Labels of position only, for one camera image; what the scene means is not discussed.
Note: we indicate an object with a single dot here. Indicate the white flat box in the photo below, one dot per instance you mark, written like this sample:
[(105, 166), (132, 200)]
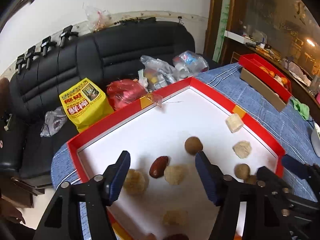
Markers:
[(235, 36)]

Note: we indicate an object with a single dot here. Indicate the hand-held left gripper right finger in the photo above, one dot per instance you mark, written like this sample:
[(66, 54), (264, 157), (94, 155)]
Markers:
[(207, 182)]

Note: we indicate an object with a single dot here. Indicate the orange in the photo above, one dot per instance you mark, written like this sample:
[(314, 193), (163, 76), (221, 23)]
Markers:
[(262, 68), (270, 73), (284, 80)]

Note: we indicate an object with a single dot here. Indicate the white bowl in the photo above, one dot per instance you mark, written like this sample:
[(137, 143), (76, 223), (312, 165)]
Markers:
[(316, 140)]

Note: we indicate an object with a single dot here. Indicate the bamboo painted panel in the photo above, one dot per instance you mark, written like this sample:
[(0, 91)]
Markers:
[(223, 17)]

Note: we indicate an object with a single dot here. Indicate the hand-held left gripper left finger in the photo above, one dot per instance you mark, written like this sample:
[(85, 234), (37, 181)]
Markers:
[(118, 182)]

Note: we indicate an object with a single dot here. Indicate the clear plastic bag with items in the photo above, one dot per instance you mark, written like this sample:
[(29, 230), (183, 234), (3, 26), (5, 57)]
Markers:
[(157, 72), (191, 61)]

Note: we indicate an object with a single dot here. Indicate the brown cardboard box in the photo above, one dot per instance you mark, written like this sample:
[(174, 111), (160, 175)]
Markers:
[(262, 90)]

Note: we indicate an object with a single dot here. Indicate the black leather sofa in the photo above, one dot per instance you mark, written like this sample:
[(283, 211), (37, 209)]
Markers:
[(112, 47)]

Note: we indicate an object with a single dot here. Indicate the blue plaid tablecloth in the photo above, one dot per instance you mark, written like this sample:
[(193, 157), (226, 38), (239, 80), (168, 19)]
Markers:
[(275, 120)]

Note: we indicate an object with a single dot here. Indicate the wood framed glass window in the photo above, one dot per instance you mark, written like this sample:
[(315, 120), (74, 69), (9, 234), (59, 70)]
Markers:
[(270, 17)]

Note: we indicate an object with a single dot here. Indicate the red shallow box white inside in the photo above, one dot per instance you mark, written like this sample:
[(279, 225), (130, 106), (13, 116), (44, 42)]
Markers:
[(162, 130)]

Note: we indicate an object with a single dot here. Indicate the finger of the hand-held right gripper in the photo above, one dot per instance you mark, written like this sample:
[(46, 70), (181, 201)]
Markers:
[(302, 205), (295, 166)]

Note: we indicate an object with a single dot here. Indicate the spare black gripper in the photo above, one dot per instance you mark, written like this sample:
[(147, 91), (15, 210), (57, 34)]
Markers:
[(31, 54), (46, 45), (21, 62), (66, 35)]

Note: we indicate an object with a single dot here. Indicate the red plastic bag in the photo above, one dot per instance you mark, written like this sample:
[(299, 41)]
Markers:
[(125, 92)]

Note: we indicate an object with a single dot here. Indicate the wooden counter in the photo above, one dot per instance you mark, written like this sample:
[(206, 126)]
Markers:
[(300, 90)]

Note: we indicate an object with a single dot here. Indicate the small clear plastic bag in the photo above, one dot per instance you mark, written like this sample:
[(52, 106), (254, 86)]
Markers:
[(53, 121)]

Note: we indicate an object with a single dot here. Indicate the clear bag with snacks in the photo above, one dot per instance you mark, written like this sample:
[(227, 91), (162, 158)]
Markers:
[(97, 16)]

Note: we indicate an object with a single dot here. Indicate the green cloth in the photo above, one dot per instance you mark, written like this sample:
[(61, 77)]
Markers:
[(301, 107)]

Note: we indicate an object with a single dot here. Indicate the red gift box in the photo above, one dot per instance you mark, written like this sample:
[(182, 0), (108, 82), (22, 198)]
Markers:
[(252, 61)]

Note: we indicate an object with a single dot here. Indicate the yellow printed bag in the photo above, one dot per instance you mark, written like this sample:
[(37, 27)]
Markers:
[(85, 110)]

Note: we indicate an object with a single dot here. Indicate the brown longan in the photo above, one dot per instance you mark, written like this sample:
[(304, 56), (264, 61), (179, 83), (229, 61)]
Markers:
[(193, 145), (242, 171), (252, 180)]

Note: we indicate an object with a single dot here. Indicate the crumpled clear plastic bag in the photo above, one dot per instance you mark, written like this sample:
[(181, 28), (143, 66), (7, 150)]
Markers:
[(297, 71)]

